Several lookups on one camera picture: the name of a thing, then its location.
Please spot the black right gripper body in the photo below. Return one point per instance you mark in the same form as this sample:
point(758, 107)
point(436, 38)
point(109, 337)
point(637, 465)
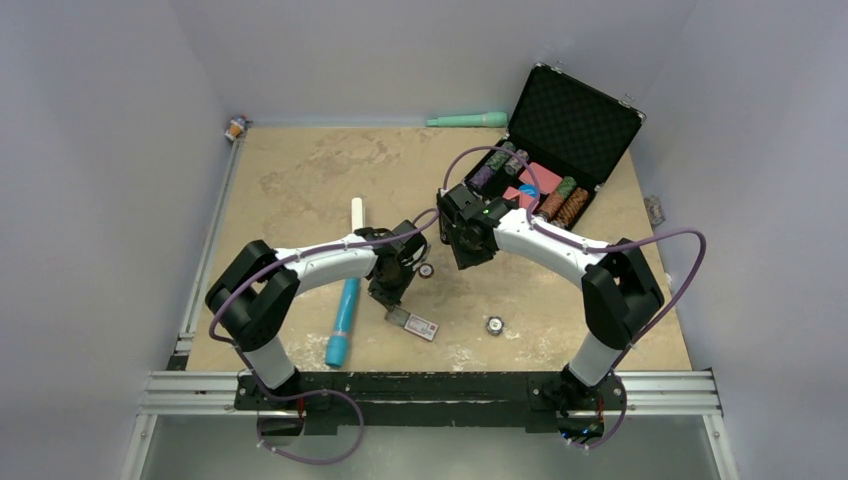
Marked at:
point(467, 255)

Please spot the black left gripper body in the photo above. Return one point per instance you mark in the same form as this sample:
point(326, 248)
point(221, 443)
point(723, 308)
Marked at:
point(390, 290)

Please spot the white stapler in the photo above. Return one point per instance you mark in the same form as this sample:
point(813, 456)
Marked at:
point(357, 213)

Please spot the staples cardboard box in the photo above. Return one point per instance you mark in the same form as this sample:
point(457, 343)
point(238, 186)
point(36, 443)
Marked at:
point(412, 323)

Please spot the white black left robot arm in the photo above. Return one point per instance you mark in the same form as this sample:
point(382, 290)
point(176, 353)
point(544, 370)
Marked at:
point(253, 295)

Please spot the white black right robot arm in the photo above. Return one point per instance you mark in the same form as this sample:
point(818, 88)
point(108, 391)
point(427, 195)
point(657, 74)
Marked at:
point(620, 293)

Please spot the pink card deck lower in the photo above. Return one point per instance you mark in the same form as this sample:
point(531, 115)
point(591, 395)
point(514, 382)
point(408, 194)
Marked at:
point(513, 194)

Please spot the pink card deck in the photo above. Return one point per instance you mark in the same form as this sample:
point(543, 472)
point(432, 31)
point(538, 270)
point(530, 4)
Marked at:
point(545, 180)
point(513, 194)

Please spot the blue dealer button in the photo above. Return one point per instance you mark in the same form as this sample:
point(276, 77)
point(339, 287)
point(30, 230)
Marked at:
point(528, 190)

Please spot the pink card deck upper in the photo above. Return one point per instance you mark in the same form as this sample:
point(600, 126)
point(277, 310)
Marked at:
point(545, 180)

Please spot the blue cylindrical tool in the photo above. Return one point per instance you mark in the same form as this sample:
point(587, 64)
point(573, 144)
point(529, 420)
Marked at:
point(338, 341)

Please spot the mint green microphone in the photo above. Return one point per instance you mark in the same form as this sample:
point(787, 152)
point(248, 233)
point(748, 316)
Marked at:
point(483, 120)

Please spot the black poker chip case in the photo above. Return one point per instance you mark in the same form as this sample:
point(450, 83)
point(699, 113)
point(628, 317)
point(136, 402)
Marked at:
point(570, 128)

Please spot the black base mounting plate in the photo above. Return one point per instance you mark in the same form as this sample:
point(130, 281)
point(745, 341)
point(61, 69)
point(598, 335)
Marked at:
point(534, 401)

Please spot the small patterned object right edge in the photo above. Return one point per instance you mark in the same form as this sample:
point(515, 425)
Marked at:
point(654, 210)

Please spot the small colourful toy figure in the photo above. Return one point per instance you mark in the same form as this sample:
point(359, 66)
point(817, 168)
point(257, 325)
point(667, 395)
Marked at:
point(238, 126)

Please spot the aluminium frame rail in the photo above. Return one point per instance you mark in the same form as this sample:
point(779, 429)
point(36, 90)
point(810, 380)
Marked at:
point(175, 394)

